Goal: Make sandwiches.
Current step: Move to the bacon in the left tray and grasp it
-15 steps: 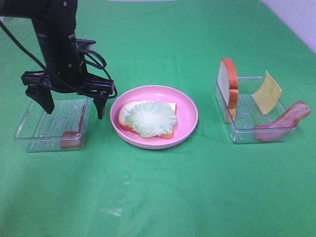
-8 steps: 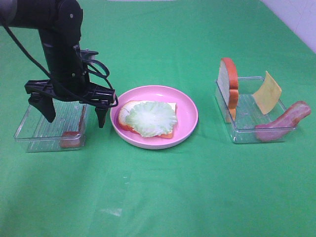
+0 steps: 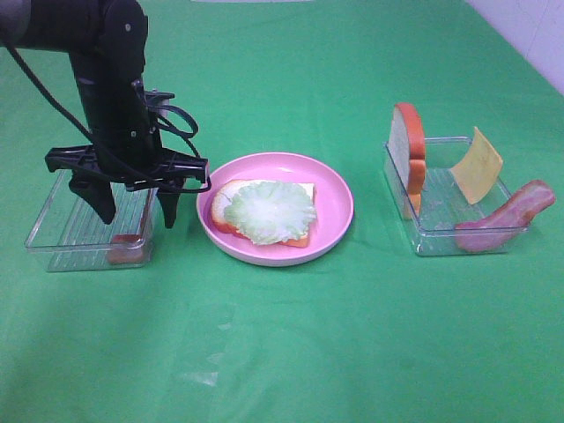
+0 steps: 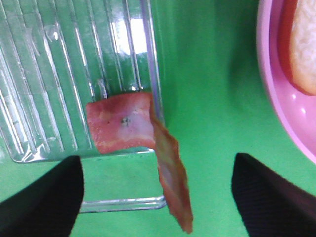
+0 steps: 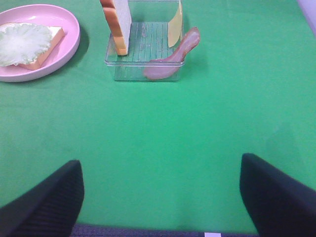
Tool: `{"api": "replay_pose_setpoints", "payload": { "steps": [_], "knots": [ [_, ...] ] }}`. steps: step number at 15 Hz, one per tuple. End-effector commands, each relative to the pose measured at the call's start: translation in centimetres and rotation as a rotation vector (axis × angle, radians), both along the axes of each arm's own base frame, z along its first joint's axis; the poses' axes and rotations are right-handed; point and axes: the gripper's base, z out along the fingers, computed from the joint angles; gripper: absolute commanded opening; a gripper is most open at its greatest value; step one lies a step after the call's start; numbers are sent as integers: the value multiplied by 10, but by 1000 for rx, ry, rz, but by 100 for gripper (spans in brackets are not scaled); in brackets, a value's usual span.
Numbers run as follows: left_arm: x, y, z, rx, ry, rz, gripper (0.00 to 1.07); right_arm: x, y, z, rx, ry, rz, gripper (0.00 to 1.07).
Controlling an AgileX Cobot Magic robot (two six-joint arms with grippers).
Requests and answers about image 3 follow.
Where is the clear plastic tray right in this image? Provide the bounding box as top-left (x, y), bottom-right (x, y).
top-left (382, 135), bottom-right (531, 258)

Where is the clear plastic tray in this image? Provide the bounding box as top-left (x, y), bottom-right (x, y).
top-left (25, 170), bottom-right (156, 272)
top-left (382, 135), bottom-right (531, 258)

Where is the clear plastic film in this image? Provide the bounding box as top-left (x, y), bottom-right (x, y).
top-left (173, 303), bottom-right (234, 388)

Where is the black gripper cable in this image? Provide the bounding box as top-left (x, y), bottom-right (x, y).
top-left (0, 34), bottom-right (212, 195)

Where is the green lettuce leaf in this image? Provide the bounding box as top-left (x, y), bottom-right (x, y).
top-left (222, 181), bottom-right (318, 246)

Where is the clear plastic tray left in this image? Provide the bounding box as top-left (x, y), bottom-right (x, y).
top-left (25, 170), bottom-right (156, 272)

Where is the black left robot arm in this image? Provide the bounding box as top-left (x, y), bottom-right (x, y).
top-left (1, 1), bottom-right (212, 228)

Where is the yellow cheese slice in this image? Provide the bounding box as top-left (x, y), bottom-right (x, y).
top-left (449, 127), bottom-right (503, 204)

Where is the upright bread slice right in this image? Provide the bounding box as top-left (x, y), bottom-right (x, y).
top-left (388, 102), bottom-right (427, 219)

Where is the pink plate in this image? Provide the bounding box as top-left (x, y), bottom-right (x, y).
top-left (197, 152), bottom-right (354, 267)

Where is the bacon strip tray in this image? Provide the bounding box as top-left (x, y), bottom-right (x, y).
top-left (107, 202), bottom-right (151, 266)
top-left (455, 180), bottom-right (556, 253)

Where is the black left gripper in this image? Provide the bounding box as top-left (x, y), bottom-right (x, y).
top-left (43, 89), bottom-right (210, 228)

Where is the toast bread slice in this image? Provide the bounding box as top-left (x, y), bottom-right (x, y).
top-left (210, 178), bottom-right (317, 249)

